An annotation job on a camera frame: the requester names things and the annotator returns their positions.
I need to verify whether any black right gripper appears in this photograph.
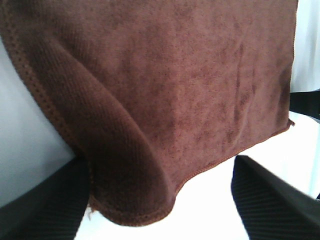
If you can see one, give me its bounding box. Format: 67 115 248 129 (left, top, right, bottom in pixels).
289 89 320 119

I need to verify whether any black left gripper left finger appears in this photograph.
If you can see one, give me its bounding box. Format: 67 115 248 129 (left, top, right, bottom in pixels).
0 158 90 240

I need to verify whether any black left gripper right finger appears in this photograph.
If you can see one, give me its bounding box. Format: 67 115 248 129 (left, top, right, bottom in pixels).
231 155 320 240

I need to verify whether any brown towel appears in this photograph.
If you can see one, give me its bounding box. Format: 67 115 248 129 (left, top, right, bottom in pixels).
0 0 298 226

